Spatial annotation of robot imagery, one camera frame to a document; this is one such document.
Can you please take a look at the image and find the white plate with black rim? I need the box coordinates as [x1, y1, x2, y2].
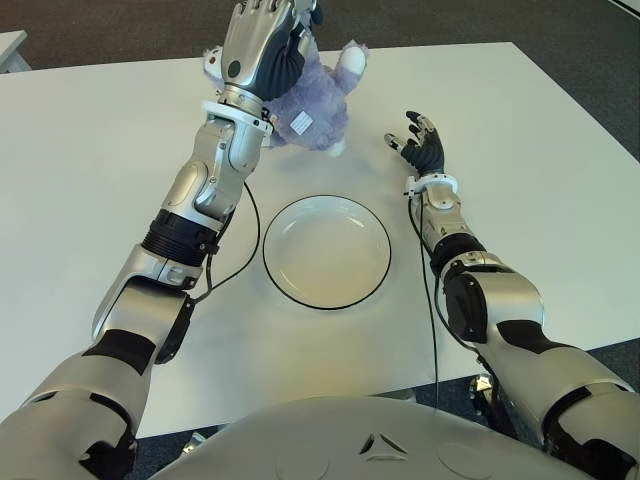
[262, 194, 393, 311]

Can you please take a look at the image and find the purple plush bunny doll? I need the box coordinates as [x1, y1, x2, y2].
[201, 0, 372, 158]

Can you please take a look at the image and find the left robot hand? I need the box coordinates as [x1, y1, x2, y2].
[219, 0, 324, 104]

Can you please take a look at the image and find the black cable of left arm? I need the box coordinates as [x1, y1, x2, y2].
[192, 180, 262, 304]

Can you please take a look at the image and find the metal robot base part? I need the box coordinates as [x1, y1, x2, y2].
[468, 374, 502, 417]
[181, 429, 209, 454]

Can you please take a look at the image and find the white side table corner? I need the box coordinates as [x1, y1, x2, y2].
[0, 29, 32, 74]

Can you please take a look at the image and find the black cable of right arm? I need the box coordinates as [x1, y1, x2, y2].
[407, 192, 442, 411]

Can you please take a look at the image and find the silver robot torso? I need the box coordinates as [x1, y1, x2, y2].
[149, 395, 597, 480]

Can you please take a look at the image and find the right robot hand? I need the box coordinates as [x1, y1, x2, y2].
[383, 110, 447, 177]

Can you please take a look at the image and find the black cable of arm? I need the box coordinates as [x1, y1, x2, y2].
[407, 192, 442, 411]
[192, 180, 262, 304]

